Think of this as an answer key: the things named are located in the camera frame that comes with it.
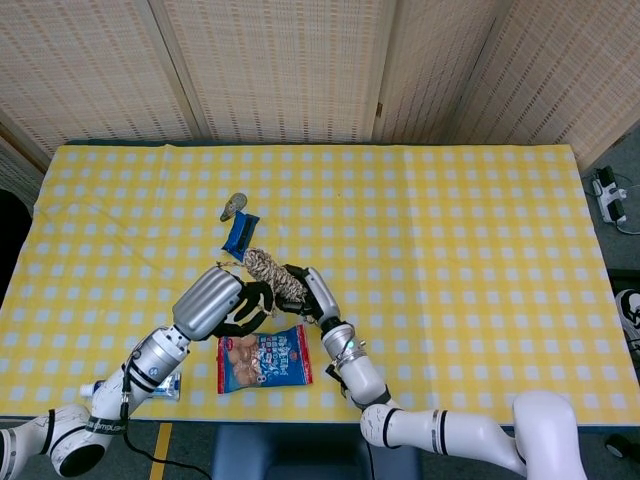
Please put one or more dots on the white blue toothpaste tube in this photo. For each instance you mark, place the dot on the white blue toothpaste tube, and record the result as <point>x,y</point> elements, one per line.
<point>170,387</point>

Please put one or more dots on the white power strip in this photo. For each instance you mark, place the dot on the white power strip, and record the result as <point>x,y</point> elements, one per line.
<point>607,197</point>

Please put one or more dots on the woven folding screen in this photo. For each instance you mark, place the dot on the woven folding screen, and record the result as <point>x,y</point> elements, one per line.
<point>275,65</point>

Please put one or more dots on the brass screen hinge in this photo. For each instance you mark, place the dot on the brass screen hinge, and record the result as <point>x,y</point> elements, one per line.
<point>378,109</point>

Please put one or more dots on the blue cookie snack bag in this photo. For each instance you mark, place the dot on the blue cookie snack bag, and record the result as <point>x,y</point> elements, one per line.
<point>265,360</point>

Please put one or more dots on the black white shoe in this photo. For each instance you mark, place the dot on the black white shoe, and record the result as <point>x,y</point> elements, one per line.
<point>629,315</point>

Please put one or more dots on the black caster wheel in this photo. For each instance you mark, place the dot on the black caster wheel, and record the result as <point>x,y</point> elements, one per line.
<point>620,445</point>

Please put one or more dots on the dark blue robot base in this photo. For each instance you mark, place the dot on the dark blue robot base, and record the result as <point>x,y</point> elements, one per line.
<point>300,455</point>

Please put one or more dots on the yellow white checkered tablecloth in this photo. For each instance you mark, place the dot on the yellow white checkered tablecloth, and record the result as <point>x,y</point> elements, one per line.
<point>450,225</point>

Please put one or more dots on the yellow floor tape strip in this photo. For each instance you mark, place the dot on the yellow floor tape strip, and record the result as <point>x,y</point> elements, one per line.
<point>161,450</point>

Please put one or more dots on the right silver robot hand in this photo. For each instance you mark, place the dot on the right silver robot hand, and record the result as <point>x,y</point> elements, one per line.
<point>320,295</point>

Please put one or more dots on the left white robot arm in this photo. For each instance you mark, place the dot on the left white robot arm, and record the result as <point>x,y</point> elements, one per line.
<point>115,395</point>

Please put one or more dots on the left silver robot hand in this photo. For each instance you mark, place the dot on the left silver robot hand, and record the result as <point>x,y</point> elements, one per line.
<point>205,302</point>

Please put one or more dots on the dark blue snack wrapper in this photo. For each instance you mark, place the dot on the dark blue snack wrapper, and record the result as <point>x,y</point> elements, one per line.
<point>232,245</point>

